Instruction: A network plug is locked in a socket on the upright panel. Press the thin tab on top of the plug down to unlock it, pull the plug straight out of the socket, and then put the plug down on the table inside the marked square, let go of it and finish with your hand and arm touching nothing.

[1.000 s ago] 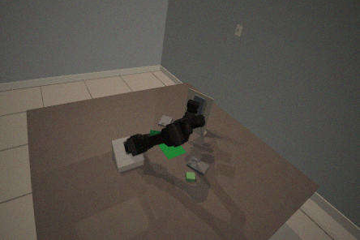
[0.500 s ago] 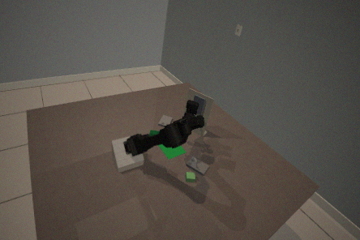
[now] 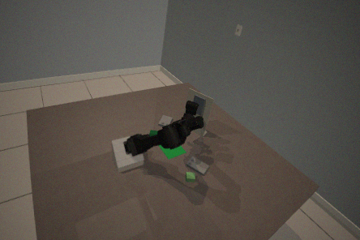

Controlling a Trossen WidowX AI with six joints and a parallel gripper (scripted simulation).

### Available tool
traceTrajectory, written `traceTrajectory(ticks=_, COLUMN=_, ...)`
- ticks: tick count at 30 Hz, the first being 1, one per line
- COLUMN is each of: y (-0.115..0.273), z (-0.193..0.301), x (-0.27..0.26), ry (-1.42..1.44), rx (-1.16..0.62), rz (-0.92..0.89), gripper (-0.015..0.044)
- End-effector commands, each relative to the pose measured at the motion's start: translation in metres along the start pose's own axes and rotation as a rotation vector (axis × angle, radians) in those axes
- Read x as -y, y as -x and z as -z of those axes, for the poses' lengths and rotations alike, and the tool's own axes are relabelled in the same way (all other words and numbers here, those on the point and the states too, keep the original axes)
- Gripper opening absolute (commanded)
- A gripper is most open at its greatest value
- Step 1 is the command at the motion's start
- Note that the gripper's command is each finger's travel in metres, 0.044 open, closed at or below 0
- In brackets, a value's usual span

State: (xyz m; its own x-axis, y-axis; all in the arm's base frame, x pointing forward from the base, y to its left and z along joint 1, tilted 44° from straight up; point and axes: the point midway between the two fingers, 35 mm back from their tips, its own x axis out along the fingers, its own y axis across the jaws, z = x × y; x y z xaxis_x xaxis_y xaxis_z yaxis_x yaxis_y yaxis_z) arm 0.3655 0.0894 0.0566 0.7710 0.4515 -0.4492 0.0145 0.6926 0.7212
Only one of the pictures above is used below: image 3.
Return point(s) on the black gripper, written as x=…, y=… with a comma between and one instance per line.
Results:
x=191, y=108

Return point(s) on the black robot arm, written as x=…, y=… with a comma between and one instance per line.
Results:
x=171, y=136

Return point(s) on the green square marking on table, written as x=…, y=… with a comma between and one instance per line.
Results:
x=173, y=152

